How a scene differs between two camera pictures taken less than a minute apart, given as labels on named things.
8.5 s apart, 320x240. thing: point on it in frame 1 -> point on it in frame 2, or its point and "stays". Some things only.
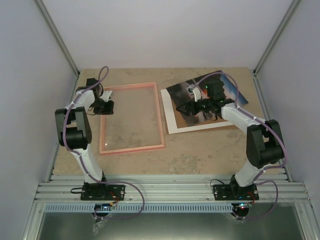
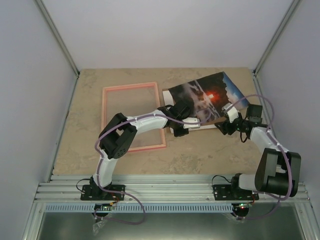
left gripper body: (100, 108) -> (177, 133)
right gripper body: (207, 108) -> (226, 126)
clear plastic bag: (97, 225) stays
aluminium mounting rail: (170, 189) stays
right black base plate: (231, 192) stays
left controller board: (103, 206) stays
